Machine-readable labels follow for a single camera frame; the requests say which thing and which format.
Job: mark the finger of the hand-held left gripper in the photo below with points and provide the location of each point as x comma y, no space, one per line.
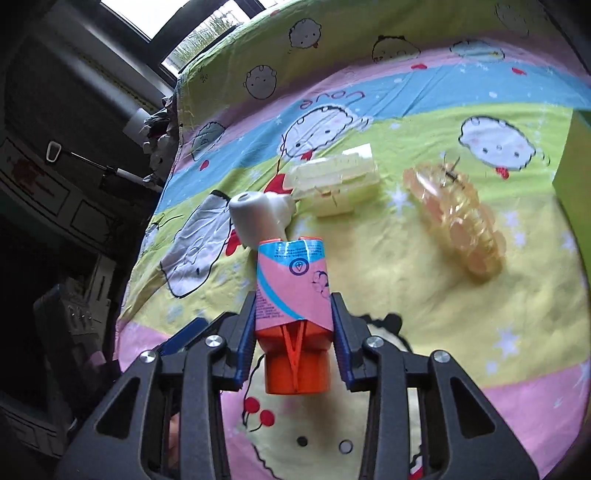
224,323
184,337

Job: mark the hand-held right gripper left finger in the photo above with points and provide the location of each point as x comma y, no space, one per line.
242,355

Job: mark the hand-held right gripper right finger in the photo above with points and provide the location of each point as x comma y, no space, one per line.
344,353

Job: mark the pink tube with red cap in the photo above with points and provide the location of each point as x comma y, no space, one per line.
291,295

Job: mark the white nozzle device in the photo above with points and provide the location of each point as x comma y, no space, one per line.
258,217

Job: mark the clear rectangular hair clip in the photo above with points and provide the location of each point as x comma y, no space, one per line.
332,184

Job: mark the amber transparent hair claw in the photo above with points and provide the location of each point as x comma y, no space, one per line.
461,221

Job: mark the green cardboard box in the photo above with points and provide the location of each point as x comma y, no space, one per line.
577,161

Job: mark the cartoon printed bed sheet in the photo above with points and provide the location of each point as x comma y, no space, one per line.
415,300

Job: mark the mop with grey stick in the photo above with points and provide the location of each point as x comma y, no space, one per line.
120,171

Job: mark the pile of plush toys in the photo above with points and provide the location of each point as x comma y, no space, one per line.
157,138

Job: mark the dark cabinet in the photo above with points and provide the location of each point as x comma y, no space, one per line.
41,184

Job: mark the white board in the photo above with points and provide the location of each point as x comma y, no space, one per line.
138,122

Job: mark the dark framed window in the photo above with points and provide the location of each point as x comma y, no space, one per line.
152,14

